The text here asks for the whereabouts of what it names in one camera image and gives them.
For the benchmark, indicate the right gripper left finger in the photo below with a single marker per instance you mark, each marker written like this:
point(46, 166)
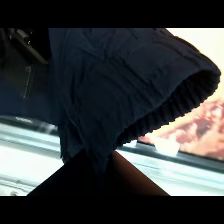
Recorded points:
point(71, 180)

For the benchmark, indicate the black garment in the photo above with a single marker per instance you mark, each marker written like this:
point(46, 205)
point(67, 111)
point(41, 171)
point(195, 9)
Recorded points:
point(126, 86)

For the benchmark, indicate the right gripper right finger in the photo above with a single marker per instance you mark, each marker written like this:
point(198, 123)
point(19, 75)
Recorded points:
point(133, 181)

